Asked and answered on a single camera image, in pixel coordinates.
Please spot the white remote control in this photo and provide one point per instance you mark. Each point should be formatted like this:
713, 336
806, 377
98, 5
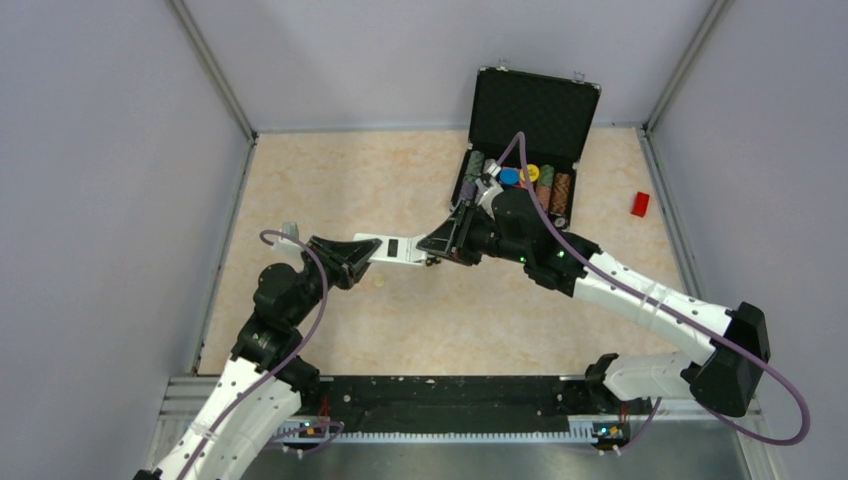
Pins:
395, 250

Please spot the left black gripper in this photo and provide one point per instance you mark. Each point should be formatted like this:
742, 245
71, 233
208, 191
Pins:
347, 258

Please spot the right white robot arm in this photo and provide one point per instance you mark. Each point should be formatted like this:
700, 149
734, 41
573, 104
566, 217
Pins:
715, 344

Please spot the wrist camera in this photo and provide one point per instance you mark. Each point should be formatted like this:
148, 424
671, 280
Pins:
480, 183
287, 240

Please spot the blue dealer chip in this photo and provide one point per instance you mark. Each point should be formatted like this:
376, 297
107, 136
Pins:
509, 177

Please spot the red block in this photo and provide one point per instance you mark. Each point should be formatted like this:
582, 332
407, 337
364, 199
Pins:
640, 204

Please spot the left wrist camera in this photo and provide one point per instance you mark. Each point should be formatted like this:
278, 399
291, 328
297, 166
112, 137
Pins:
287, 240

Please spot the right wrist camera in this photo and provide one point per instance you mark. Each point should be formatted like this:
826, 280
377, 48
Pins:
480, 183

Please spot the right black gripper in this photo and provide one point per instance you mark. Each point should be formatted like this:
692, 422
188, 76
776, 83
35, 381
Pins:
452, 238

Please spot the yellow dealer chip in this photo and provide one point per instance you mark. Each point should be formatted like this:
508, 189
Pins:
529, 174

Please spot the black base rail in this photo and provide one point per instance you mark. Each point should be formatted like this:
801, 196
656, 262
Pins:
497, 410

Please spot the black poker chip case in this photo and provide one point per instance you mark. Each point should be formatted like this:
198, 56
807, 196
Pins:
555, 114

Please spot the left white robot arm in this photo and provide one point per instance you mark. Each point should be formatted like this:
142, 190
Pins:
265, 381

